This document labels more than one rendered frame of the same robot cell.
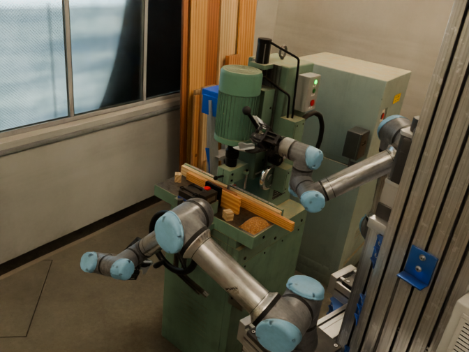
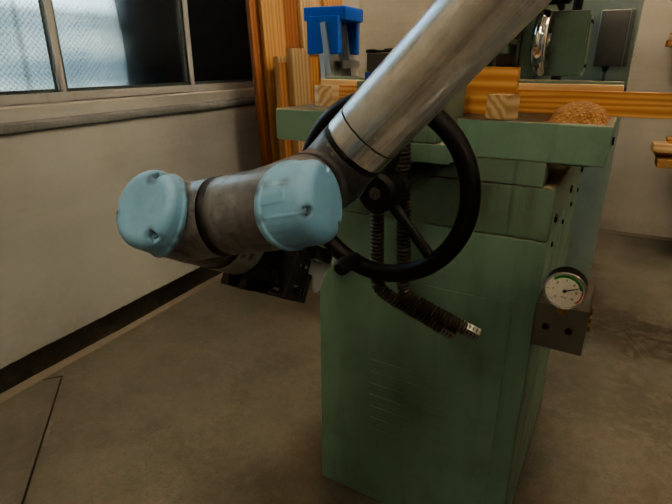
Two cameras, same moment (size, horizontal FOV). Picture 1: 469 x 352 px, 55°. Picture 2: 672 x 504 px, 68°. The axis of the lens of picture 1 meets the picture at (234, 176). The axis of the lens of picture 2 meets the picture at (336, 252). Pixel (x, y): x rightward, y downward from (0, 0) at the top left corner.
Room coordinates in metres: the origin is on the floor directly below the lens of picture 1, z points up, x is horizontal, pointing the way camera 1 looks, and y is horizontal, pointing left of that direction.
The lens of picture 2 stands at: (0.87, 0.37, 0.99)
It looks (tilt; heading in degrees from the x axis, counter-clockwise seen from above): 21 degrees down; 353
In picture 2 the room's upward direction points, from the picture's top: straight up
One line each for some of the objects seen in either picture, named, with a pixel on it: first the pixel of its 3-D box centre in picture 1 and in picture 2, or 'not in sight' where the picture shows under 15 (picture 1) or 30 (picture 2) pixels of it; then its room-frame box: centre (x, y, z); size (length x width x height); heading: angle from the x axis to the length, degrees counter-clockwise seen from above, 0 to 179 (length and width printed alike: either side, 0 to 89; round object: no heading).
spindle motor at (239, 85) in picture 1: (237, 105); not in sight; (1.85, 0.02, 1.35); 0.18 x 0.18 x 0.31
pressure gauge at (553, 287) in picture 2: not in sight; (564, 292); (1.53, -0.06, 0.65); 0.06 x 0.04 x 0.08; 54
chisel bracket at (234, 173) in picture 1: (232, 173); not in sight; (1.86, 0.01, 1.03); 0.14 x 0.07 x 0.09; 144
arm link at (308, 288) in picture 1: (302, 299); not in sight; (1.10, -0.25, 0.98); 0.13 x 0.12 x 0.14; 152
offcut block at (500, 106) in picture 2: (227, 214); (502, 106); (1.67, 0.01, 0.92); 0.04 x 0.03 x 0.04; 32
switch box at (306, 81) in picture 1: (307, 91); not in sight; (2.02, -0.28, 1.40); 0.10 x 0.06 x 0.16; 144
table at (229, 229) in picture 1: (208, 210); (427, 130); (1.77, 0.10, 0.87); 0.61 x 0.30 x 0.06; 54
